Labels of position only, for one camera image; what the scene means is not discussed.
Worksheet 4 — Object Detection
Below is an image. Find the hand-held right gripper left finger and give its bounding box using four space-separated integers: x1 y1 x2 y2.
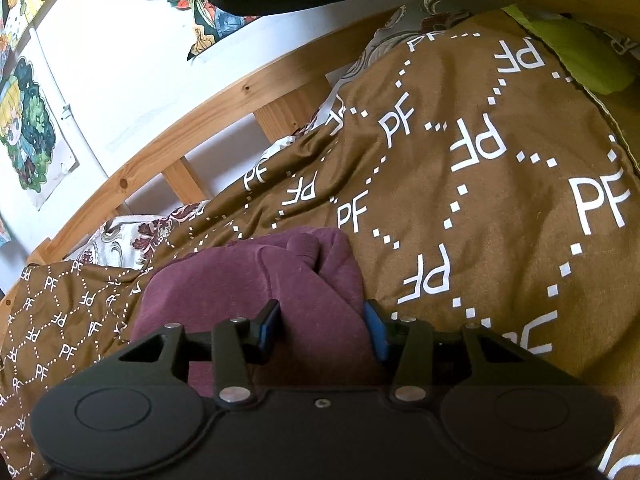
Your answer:
104 299 281 409

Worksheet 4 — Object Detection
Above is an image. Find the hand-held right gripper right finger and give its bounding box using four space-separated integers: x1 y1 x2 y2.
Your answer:
363 299 587 409

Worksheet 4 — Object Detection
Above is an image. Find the maroon small garment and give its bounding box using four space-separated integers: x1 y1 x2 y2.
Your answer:
130 226 396 392

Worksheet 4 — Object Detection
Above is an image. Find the brown printed blanket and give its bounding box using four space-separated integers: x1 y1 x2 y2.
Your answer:
0 12 640 480

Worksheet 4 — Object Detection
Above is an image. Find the lime green cloth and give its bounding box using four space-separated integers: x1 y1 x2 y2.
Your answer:
502 4 638 96

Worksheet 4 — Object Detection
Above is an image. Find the green cartoon figure wall poster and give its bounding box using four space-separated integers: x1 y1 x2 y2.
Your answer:
0 54 81 211

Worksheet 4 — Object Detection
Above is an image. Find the colourful cartoon wall poster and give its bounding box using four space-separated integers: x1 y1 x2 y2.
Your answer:
122 0 262 62

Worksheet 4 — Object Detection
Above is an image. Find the white wall cable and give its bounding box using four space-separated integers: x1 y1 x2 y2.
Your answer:
29 25 111 181

